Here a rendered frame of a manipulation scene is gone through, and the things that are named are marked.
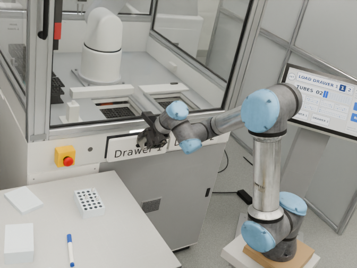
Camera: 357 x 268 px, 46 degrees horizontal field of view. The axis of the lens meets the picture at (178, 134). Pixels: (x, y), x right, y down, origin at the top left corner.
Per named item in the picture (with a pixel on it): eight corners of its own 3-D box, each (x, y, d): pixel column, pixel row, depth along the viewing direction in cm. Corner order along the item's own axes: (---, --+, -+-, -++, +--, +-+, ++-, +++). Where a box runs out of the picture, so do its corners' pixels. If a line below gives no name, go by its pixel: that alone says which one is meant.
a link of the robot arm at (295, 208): (305, 229, 152) (316, 200, 145) (285, 245, 143) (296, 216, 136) (277, 211, 159) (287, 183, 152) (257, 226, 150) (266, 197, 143)
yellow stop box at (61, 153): (75, 166, 168) (76, 151, 165) (57, 168, 164) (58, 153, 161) (71, 159, 172) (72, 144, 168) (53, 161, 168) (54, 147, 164)
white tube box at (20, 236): (33, 262, 133) (33, 250, 131) (3, 265, 130) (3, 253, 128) (32, 234, 143) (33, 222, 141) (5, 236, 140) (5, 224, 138)
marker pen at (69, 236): (74, 267, 135) (75, 264, 134) (69, 267, 134) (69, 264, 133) (71, 236, 146) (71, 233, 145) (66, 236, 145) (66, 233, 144)
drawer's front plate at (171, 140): (217, 142, 212) (222, 123, 206) (168, 150, 196) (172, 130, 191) (214, 140, 213) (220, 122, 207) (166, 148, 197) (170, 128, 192)
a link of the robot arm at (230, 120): (308, 72, 133) (206, 114, 170) (290, 78, 125) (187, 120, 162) (321, 105, 133) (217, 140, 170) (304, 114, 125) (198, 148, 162)
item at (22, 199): (43, 206, 156) (43, 203, 155) (22, 215, 150) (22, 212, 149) (25, 189, 163) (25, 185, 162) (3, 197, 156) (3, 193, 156)
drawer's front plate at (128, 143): (165, 152, 194) (169, 132, 188) (107, 162, 178) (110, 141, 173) (163, 151, 195) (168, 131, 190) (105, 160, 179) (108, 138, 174)
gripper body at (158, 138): (146, 150, 170) (158, 139, 161) (140, 131, 173) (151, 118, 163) (162, 148, 174) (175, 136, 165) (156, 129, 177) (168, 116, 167)
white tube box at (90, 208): (104, 215, 158) (105, 207, 157) (82, 219, 154) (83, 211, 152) (94, 194, 167) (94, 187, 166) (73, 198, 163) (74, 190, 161)
